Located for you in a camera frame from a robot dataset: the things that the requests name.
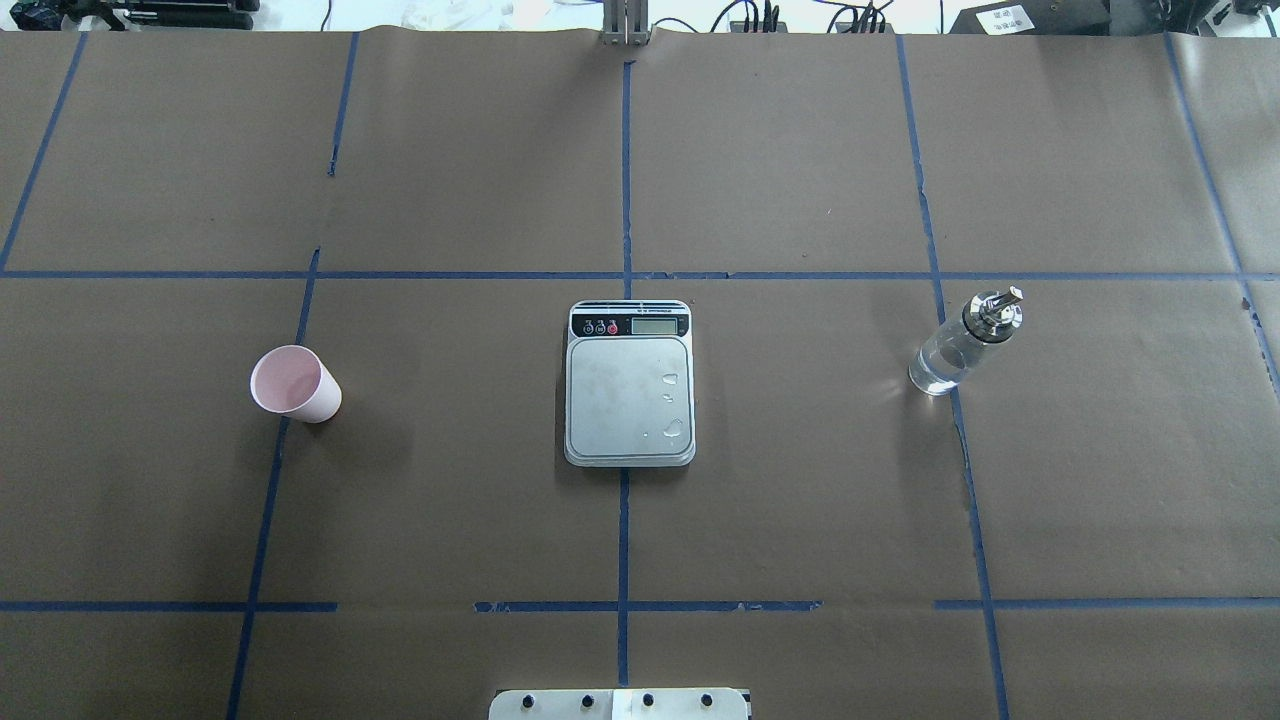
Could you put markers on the pink paper cup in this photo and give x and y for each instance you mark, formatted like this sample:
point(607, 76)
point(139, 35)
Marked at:
point(293, 381)

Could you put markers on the glass sauce bottle metal spout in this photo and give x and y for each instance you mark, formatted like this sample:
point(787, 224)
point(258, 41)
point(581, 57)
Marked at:
point(983, 325)

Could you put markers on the digital kitchen scale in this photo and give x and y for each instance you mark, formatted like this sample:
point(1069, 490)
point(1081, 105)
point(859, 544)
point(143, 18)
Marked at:
point(629, 400)

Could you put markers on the aluminium frame post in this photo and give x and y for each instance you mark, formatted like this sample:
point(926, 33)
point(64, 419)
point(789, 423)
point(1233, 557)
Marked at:
point(625, 23)

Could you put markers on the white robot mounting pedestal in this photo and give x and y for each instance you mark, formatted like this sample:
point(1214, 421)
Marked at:
point(622, 703)

